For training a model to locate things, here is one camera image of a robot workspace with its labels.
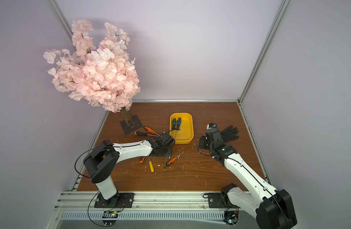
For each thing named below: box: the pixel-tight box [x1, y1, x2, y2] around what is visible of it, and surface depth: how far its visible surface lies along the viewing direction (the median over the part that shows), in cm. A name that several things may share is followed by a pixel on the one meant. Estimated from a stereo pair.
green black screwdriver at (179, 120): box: [175, 117, 182, 131], surface depth 105 cm
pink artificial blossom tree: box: [43, 19, 141, 113], surface depth 61 cm
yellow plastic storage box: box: [169, 112, 195, 145], surface depth 105 cm
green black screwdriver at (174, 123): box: [171, 117, 177, 132], surface depth 105 cm
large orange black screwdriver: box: [143, 125, 161, 137], surface depth 102 cm
